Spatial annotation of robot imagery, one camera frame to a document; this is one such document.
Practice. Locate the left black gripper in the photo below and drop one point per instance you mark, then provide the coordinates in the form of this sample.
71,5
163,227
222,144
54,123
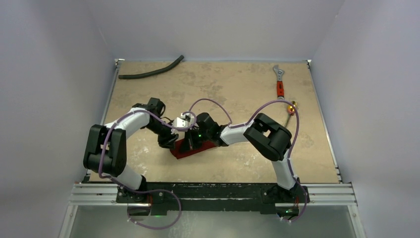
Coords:
169,140

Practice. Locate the black foam tube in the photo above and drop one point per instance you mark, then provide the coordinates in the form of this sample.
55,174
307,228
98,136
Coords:
154,72

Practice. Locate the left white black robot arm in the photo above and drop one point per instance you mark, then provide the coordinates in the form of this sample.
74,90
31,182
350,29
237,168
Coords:
106,149

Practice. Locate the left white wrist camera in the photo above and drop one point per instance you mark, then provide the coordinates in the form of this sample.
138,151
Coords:
184,122

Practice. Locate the adjustable wrench red handle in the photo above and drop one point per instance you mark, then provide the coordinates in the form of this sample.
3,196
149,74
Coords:
279,86

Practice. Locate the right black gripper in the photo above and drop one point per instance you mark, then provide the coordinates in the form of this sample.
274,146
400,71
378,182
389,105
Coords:
190,141

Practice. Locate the aluminium rail frame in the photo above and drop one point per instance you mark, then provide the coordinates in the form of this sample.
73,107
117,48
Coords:
229,92

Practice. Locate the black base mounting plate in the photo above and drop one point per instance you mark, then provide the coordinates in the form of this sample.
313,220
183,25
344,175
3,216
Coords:
266,198

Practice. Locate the dark red cloth napkin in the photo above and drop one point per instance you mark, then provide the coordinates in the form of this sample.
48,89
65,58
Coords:
184,149

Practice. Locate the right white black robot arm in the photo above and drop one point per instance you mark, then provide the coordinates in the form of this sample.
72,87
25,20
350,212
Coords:
269,138

